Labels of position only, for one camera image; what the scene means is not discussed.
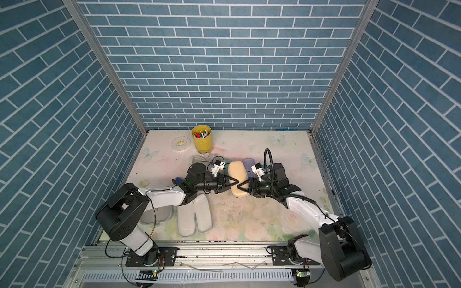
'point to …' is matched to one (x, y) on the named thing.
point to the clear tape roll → (181, 143)
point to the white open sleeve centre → (200, 206)
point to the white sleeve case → (237, 170)
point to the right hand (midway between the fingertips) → (243, 190)
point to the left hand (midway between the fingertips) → (240, 186)
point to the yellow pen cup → (203, 138)
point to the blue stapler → (177, 180)
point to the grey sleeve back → (207, 159)
